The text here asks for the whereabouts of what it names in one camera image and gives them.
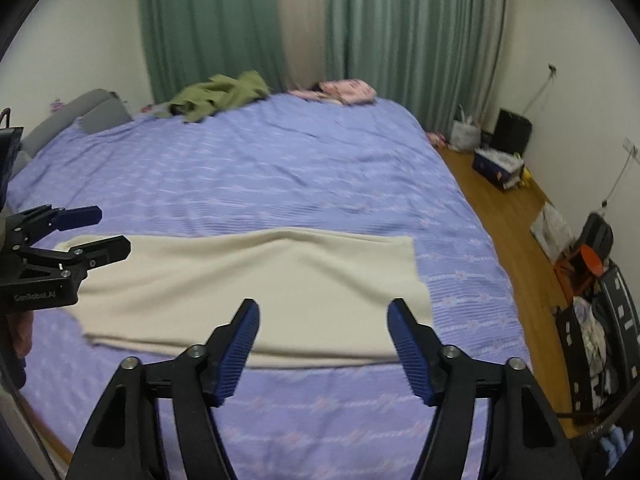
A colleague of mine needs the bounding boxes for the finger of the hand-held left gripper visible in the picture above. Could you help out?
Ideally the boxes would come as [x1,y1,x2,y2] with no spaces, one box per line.
[7,204,103,249]
[24,235,132,281]

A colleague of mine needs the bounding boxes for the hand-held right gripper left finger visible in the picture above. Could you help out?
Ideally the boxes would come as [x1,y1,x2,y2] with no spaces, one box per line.
[66,298,261,480]

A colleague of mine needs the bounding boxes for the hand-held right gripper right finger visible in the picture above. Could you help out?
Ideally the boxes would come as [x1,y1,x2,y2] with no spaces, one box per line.
[387,298,583,480]

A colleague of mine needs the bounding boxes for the cream pants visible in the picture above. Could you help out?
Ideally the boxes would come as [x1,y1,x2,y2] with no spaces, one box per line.
[52,227,433,372]

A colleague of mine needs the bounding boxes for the person's left hand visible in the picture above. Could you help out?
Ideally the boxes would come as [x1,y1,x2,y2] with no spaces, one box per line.
[9,308,34,359]

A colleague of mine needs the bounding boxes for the grey pillow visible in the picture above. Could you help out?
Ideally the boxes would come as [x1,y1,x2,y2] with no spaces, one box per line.
[10,89,133,181]

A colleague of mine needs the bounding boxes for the white plastic bag on floor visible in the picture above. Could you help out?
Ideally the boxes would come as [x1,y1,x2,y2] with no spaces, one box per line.
[530,201,576,263]

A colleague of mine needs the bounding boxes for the pile of clothes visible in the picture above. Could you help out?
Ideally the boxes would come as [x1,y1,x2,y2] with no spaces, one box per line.
[575,297,623,411]

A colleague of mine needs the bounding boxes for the olive green garment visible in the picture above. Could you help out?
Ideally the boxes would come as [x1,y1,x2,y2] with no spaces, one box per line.
[152,71,273,125]

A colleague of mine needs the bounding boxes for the purple floral striped bedsheet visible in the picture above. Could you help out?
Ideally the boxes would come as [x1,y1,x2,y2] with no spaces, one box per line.
[7,92,533,480]

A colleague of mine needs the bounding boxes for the orange plastic stool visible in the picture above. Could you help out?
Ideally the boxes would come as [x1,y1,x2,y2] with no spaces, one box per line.
[555,245,608,301]

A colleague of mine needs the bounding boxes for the blue cardboard box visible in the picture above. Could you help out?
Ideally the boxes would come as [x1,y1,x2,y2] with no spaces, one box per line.
[472,147,526,192]

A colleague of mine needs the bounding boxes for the black folding crate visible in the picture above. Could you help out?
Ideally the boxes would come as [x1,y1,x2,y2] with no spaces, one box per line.
[552,260,640,428]

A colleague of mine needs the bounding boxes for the black backpack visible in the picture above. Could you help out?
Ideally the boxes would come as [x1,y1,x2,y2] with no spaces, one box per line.
[582,212,615,261]

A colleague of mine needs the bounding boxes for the green curtain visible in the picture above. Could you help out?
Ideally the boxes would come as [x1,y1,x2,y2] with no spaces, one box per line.
[325,0,508,133]
[137,0,288,106]

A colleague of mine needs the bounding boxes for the black speaker box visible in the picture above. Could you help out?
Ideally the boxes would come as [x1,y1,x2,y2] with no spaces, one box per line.
[492,108,532,156]

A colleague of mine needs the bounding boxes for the pink patterned pillow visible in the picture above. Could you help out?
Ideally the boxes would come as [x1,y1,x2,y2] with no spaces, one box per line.
[289,79,377,106]

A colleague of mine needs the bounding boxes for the black charger cable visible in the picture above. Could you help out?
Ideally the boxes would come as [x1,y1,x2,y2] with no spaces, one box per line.
[601,152,635,209]

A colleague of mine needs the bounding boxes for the black speaker cable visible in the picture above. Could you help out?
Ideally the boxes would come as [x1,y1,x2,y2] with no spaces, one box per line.
[525,63,557,111]

